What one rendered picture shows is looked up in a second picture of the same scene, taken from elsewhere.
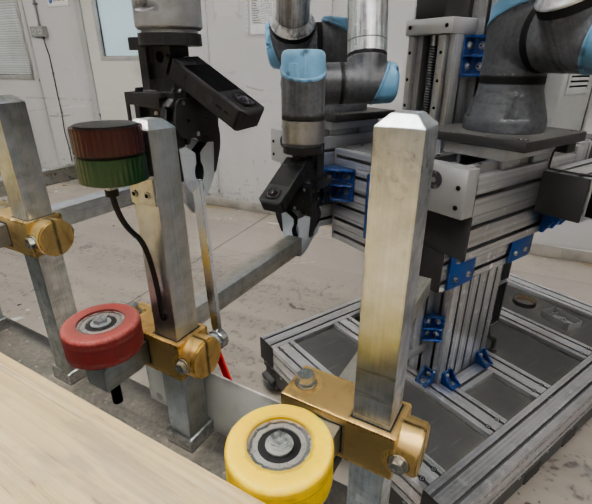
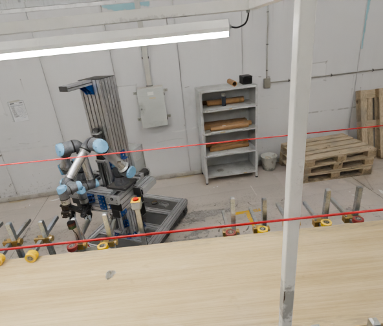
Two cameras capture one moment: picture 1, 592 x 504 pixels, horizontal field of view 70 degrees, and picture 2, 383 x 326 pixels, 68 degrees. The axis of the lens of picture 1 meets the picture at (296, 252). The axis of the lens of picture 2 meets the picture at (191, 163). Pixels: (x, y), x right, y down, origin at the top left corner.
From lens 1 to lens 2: 2.08 m
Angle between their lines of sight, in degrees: 28
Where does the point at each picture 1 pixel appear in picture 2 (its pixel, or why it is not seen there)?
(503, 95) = (119, 179)
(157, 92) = (66, 211)
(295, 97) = (81, 196)
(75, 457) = (83, 255)
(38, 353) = not seen: hidden behind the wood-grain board
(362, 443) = (110, 244)
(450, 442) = not seen: hidden behind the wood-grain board
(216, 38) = not seen: outside the picture
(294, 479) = (105, 246)
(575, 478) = not seen: hidden behind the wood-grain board
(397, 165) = (105, 217)
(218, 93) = (77, 209)
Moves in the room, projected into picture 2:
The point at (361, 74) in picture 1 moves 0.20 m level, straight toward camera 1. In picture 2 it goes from (91, 184) to (94, 194)
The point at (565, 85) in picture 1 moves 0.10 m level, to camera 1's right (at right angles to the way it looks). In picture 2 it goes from (135, 160) to (143, 157)
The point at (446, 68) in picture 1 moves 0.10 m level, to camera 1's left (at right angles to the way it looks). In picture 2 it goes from (107, 169) to (98, 171)
